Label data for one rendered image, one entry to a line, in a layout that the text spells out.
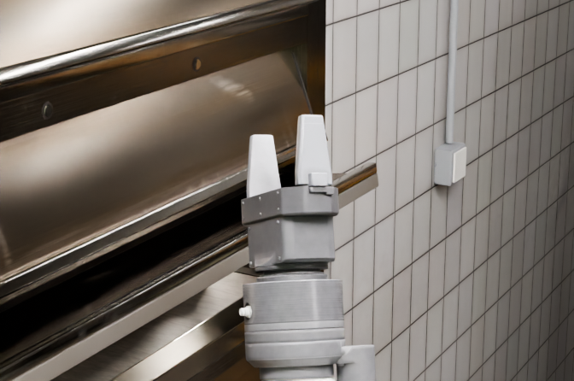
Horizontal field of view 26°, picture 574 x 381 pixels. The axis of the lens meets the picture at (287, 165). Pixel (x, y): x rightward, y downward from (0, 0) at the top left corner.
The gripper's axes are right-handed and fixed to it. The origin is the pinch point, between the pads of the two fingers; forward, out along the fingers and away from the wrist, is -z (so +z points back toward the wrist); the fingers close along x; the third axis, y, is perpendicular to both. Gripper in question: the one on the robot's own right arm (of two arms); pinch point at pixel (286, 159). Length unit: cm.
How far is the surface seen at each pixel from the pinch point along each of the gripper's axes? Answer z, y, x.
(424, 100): -33, -94, -131
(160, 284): 9, -7, -56
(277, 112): -22, -41, -92
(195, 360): 19, -24, -92
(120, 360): 19, -13, -94
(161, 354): 18, -19, -94
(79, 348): 16, 7, -48
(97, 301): 10, 0, -61
